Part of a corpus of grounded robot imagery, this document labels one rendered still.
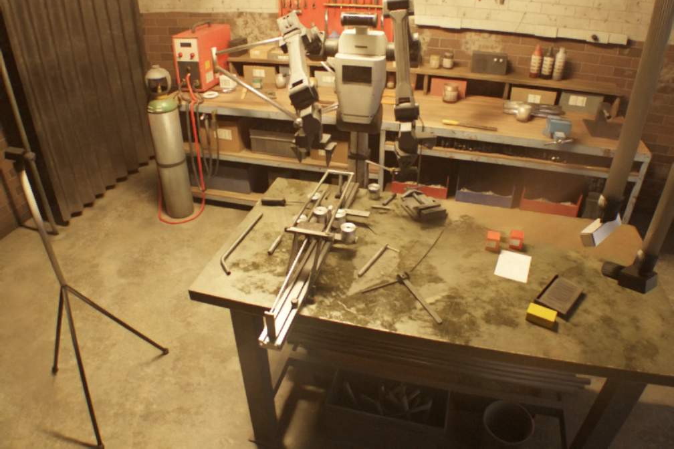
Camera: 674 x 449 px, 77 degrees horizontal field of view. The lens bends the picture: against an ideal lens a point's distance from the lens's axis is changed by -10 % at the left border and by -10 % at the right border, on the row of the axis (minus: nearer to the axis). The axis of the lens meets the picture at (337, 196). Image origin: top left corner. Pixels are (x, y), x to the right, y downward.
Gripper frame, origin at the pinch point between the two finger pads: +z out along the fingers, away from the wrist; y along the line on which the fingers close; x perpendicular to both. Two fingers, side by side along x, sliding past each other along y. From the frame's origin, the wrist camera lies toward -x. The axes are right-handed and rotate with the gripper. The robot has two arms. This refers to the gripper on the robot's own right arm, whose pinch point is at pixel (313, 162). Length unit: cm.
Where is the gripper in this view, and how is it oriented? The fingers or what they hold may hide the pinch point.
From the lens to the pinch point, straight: 156.2
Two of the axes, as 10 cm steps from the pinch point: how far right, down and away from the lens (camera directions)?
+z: 0.1, 8.5, 5.3
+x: 2.9, -5.0, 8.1
